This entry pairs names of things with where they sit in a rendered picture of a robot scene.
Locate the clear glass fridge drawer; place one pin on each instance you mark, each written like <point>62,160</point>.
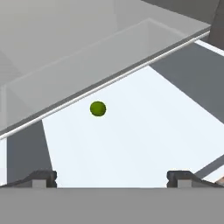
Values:
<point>87,55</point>

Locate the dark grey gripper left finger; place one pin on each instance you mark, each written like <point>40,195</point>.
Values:
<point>43,176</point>

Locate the white fridge interior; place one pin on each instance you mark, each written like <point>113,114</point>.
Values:
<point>140,128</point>

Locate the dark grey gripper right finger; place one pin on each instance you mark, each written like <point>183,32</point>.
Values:
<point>178,176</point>

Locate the small green round fruit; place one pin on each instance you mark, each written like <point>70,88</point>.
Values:
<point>98,108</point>

